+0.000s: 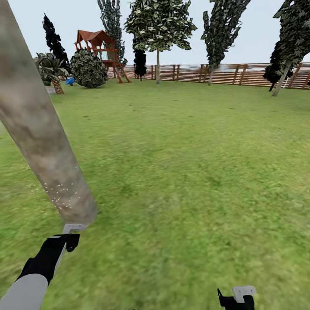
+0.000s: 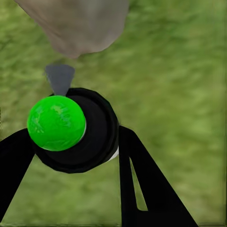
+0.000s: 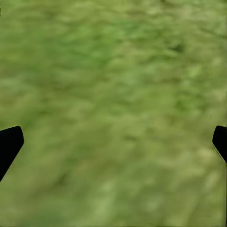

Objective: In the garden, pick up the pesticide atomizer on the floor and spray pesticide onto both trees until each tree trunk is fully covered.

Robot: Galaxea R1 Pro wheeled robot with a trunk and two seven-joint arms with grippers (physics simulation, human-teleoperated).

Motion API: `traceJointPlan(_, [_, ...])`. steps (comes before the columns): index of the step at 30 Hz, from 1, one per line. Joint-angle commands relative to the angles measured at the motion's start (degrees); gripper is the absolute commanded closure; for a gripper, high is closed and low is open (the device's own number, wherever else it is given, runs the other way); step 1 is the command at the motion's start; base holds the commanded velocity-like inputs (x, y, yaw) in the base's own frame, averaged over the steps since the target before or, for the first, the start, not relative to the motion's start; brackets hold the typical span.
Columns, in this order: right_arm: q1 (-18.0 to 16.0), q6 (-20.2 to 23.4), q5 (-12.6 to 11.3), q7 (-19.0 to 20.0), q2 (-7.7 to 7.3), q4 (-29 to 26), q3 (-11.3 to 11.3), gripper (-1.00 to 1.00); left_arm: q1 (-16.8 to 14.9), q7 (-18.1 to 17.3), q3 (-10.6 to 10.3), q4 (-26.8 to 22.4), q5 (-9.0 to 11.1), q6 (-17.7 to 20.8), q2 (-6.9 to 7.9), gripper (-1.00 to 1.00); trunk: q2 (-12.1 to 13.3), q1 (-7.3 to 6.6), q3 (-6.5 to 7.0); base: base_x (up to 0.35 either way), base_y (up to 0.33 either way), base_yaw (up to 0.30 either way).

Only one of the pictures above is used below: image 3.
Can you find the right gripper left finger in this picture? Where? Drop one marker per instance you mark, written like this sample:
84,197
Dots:
11,141

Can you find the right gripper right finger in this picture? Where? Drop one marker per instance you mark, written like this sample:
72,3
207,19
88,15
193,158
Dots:
220,140

